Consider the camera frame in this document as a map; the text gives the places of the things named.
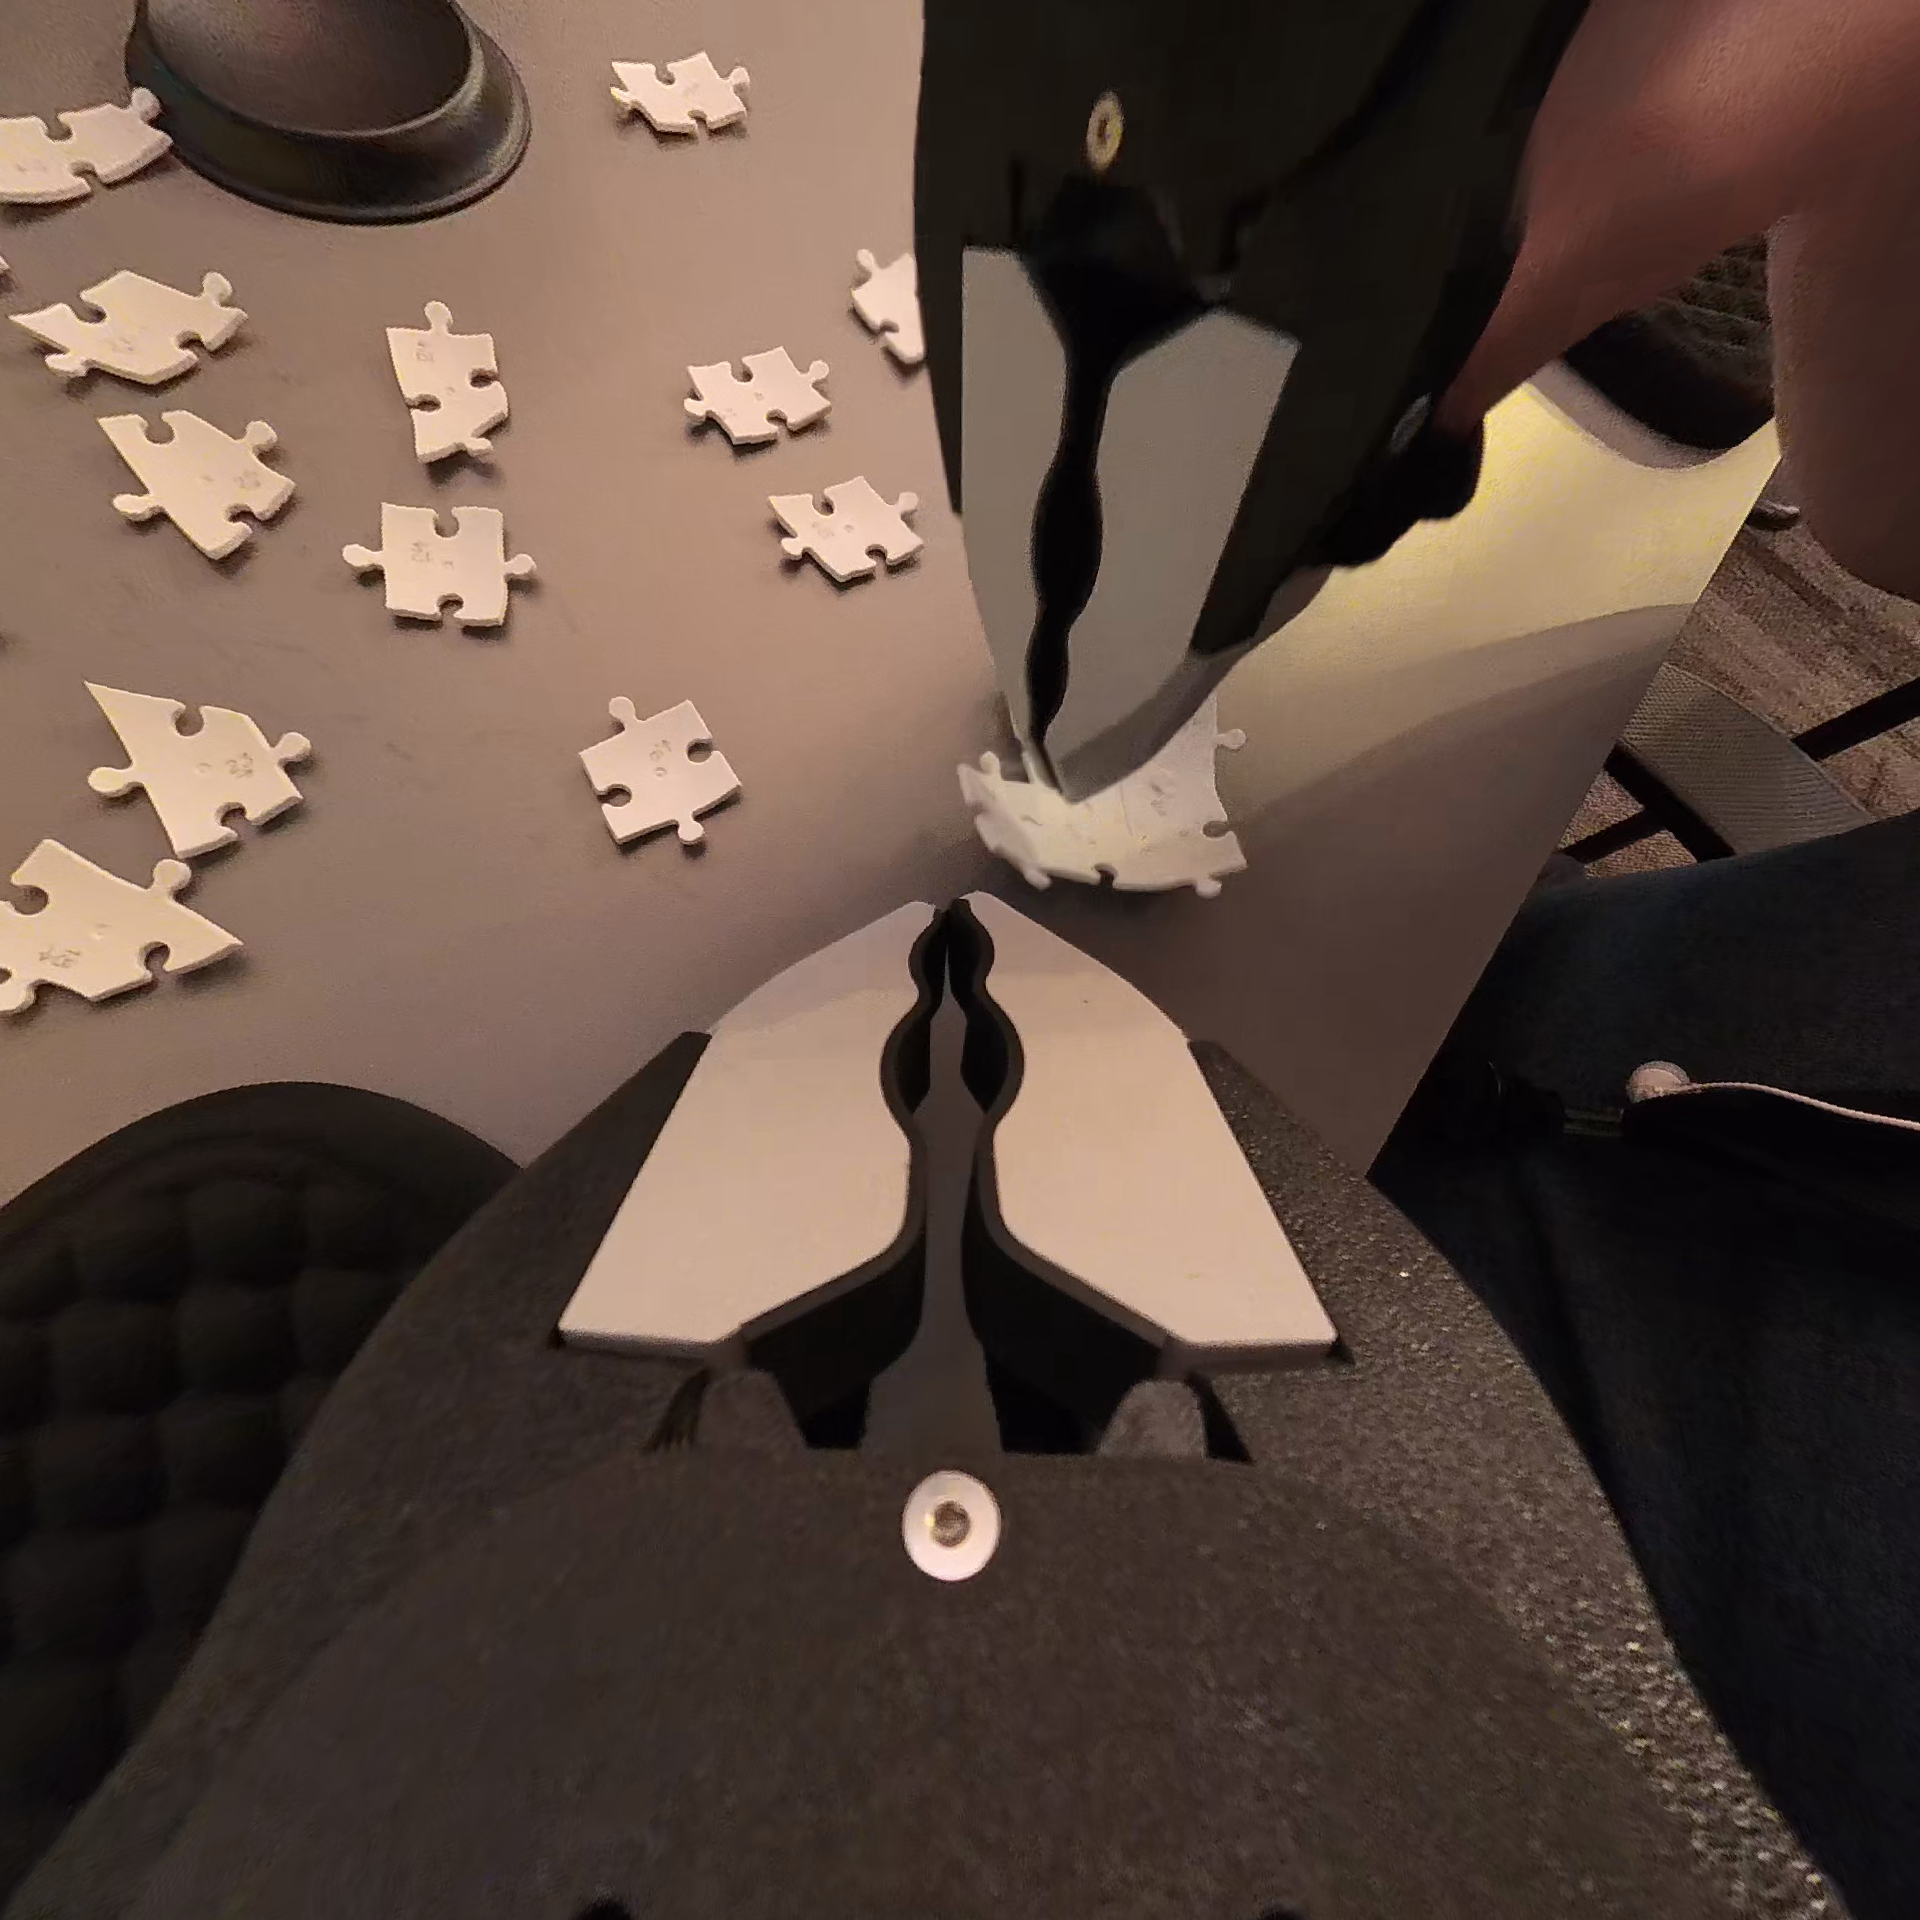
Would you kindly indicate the white puzzle pieces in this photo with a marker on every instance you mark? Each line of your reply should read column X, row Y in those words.
column 442, row 563

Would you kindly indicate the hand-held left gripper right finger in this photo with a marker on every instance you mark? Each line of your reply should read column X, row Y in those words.
column 1155, row 1185

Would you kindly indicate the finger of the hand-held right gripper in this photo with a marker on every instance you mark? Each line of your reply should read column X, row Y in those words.
column 1003, row 452
column 1184, row 482

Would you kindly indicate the joined puzzle piece section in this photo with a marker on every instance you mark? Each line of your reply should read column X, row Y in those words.
column 1155, row 841

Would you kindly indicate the person's right hand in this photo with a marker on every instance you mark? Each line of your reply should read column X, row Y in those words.
column 1621, row 212

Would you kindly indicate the black round ball stand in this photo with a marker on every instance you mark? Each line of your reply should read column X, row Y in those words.
column 330, row 137

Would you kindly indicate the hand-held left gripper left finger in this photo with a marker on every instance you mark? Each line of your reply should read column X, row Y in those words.
column 749, row 1185

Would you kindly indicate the person's right forearm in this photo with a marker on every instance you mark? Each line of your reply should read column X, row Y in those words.
column 1861, row 375

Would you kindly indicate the black chair base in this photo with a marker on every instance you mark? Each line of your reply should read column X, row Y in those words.
column 1861, row 717

